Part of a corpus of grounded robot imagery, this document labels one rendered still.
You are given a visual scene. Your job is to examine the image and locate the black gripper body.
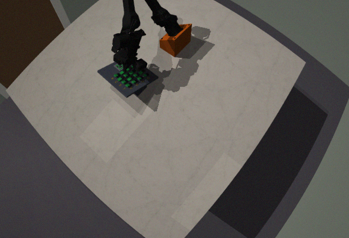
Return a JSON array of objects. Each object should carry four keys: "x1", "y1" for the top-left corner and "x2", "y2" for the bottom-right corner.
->
[{"x1": 111, "y1": 46, "x2": 147, "y2": 72}]

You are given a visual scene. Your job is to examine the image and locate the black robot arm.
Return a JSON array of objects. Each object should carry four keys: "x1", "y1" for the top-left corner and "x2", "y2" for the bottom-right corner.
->
[{"x1": 112, "y1": 0, "x2": 183, "y2": 65}]

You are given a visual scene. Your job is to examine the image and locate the dark grey switch panel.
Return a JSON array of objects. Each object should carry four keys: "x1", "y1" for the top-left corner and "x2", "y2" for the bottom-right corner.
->
[{"x1": 98, "y1": 62, "x2": 158, "y2": 97}]

